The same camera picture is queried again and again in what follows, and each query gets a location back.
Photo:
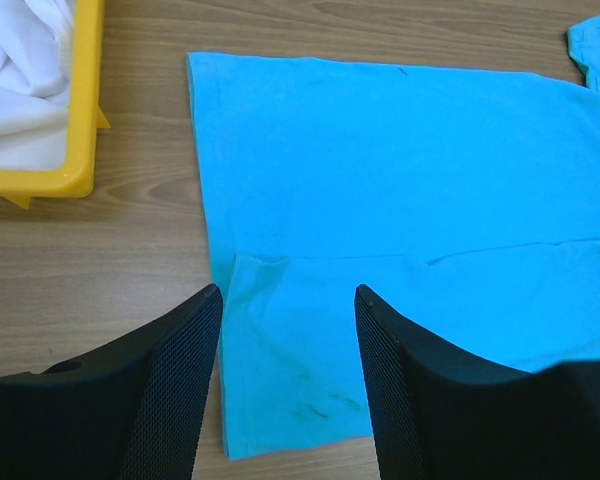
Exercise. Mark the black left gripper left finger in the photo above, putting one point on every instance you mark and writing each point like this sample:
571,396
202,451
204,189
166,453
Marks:
130,409

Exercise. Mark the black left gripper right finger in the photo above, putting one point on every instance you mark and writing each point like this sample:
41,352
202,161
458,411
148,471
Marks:
441,412

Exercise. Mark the cyan blue t-shirt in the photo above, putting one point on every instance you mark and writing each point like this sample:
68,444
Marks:
468,199

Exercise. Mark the yellow plastic bin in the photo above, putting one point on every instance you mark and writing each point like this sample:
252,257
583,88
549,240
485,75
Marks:
75,178

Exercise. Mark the crumpled white t-shirt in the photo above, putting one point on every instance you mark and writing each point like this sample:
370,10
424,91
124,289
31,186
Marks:
36,46

